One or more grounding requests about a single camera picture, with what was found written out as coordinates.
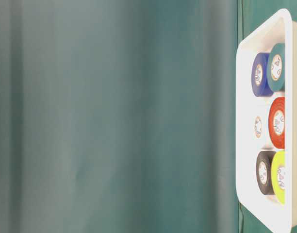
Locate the white tape roll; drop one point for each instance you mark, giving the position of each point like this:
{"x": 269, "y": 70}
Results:
{"x": 260, "y": 128}

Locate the blue tape roll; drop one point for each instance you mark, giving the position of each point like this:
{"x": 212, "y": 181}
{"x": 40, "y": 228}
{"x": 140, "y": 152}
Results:
{"x": 259, "y": 83}

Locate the black tape roll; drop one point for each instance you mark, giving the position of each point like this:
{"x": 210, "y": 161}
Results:
{"x": 263, "y": 171}

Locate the red-orange tape roll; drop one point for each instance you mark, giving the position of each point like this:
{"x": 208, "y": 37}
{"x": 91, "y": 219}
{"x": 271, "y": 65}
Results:
{"x": 276, "y": 122}

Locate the green tape roll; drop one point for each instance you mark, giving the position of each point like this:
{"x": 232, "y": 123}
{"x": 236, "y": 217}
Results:
{"x": 276, "y": 68}

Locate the yellow tape roll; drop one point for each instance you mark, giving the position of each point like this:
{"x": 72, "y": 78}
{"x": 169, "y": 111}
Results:
{"x": 278, "y": 176}

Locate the white plastic tray case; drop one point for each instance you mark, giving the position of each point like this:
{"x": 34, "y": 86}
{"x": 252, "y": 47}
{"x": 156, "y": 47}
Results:
{"x": 279, "y": 218}

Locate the green table cloth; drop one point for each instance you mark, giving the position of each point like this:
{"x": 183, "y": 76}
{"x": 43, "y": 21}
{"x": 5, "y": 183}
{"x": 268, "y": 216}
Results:
{"x": 118, "y": 116}

